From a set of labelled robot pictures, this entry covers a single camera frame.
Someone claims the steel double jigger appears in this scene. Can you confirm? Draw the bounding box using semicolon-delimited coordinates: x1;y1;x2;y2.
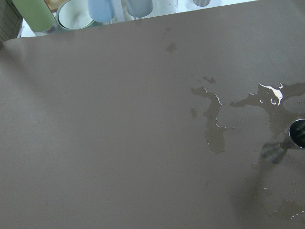
261;119;305;164

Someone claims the grey blue cup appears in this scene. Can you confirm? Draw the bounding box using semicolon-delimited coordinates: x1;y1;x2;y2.
127;0;153;18

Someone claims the white bowl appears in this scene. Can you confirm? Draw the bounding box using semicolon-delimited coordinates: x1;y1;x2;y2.
56;0;104;31

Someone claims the green cup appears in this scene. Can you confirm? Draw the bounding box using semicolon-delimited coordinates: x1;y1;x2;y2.
12;0;55;32

